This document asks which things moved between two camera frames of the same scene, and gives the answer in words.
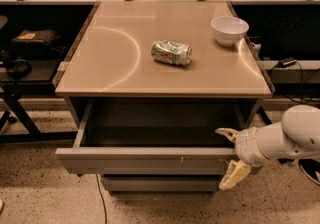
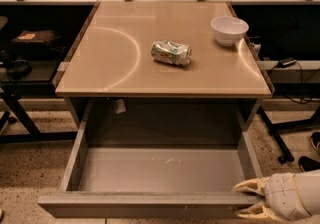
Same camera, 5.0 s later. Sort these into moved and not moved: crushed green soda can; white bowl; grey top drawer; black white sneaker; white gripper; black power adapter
Moved: grey top drawer; white gripper
Not moved: black white sneaker; crushed green soda can; black power adapter; white bowl
